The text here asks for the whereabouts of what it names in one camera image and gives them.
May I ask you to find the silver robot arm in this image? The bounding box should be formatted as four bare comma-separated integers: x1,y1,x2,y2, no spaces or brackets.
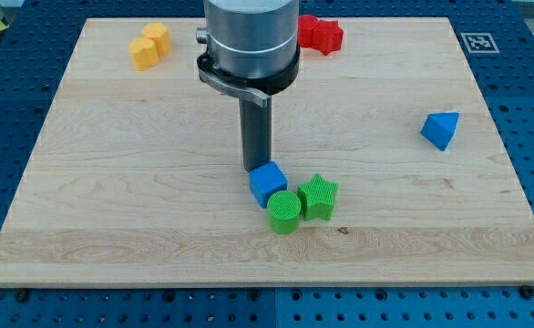
196,0,300,108

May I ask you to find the yellow heart block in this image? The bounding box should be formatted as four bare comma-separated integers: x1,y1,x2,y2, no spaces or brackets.
128,37,159,71

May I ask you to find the blue cube block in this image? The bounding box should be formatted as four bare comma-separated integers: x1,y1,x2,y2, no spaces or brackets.
249,161,288,209

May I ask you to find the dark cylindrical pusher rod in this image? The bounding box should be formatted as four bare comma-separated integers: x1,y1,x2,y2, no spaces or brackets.
239,99,272,172

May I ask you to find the green cylinder block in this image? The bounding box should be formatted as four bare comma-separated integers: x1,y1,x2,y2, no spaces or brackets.
267,190,302,234

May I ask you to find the green star block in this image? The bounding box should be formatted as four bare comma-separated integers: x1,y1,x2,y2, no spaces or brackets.
297,173,338,220

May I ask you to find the wooden board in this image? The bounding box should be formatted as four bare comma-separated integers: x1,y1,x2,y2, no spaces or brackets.
0,17,534,288

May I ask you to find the red star block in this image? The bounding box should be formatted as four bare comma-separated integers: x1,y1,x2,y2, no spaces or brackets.
311,19,344,56

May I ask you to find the yellow pentagon block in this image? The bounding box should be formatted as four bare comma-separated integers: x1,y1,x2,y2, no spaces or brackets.
141,22,172,55

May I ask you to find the blue triangular prism block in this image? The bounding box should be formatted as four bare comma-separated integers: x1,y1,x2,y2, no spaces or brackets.
420,112,459,151

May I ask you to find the white fiducial marker tag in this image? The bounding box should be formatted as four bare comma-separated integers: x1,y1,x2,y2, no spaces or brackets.
460,32,499,54

